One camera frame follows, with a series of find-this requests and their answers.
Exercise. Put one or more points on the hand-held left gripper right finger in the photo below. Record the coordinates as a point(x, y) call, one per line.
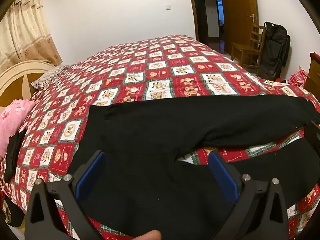
point(221, 173)

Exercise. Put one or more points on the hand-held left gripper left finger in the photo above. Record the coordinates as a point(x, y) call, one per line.
point(91, 173)

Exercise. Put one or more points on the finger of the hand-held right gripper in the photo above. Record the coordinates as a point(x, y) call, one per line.
point(313, 137)

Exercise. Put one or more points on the black pants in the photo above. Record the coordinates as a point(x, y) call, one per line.
point(150, 130)

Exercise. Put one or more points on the person's left hand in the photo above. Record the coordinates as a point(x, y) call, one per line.
point(148, 236)

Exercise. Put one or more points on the wooden dresser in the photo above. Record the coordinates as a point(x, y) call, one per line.
point(315, 75)

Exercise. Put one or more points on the black sock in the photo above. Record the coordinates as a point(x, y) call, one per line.
point(13, 150)

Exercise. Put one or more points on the dark clothes heap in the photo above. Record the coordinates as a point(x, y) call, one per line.
point(15, 215)

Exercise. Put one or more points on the pink pillow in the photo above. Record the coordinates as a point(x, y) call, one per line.
point(12, 122)

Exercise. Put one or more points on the black bag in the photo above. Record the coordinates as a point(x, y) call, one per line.
point(273, 50)

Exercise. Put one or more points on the striped pillow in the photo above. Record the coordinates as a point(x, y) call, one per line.
point(47, 78)

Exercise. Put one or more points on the wooden chair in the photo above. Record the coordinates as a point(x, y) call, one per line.
point(241, 48)

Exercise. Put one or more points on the red printed bear blanket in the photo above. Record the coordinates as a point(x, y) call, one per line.
point(160, 75)

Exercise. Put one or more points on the cream wooden headboard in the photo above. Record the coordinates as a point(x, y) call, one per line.
point(15, 80)

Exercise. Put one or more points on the wooden door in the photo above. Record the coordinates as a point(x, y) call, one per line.
point(237, 22)

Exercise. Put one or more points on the beige patterned curtain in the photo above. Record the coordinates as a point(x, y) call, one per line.
point(22, 30)

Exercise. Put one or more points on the wooden door frame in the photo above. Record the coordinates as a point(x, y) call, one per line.
point(196, 10)

